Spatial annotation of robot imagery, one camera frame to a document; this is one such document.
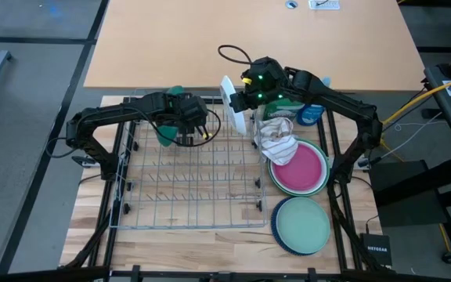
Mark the black side desk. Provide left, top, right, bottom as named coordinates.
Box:
left=370, top=46, right=451, bottom=262

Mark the black Netgear box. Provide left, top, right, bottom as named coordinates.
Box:
left=359, top=233, right=393, bottom=267

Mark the blue dish soap bottle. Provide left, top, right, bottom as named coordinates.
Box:
left=296, top=76, right=332, bottom=127

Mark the green wipes container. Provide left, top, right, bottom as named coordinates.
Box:
left=262, top=99, right=305, bottom=122

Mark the blue patterned plate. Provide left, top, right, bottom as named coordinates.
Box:
left=270, top=195, right=328, bottom=258

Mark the pale mint plate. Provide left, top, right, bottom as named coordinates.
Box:
left=276, top=197, right=331, bottom=255

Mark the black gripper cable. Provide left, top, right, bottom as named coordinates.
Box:
left=125, top=106, right=222, bottom=149
left=217, top=44, right=254, bottom=85

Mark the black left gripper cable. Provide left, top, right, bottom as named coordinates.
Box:
left=125, top=106, right=222, bottom=149

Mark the dark green plate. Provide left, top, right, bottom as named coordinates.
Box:
left=156, top=85, right=186, bottom=149

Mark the white desk power outlet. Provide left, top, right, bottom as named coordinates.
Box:
left=308, top=0, right=341, bottom=11

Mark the white striped dish towel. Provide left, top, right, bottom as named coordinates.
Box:
left=254, top=116, right=300, bottom=166

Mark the grey wire dish rack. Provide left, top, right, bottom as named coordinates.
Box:
left=109, top=88, right=269, bottom=230

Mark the black power adapter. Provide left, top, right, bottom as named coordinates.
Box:
left=420, top=108, right=445, bottom=120

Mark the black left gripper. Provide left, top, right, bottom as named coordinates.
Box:
left=165, top=92, right=211, bottom=137

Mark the light wooden desk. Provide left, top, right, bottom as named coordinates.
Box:
left=83, top=0, right=425, bottom=92

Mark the pink plate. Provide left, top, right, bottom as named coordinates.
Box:
left=272, top=143, right=324, bottom=193

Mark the black aluminium table frame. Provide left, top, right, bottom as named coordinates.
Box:
left=0, top=96, right=451, bottom=282

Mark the light green plate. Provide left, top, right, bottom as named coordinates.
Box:
left=267, top=137, right=331, bottom=197

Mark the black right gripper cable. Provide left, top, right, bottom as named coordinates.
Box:
left=217, top=44, right=254, bottom=85

